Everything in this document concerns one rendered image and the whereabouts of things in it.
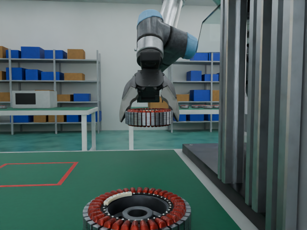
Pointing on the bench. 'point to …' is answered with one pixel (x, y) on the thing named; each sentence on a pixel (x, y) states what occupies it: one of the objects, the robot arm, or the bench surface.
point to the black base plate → (204, 153)
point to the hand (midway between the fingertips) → (149, 119)
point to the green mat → (96, 186)
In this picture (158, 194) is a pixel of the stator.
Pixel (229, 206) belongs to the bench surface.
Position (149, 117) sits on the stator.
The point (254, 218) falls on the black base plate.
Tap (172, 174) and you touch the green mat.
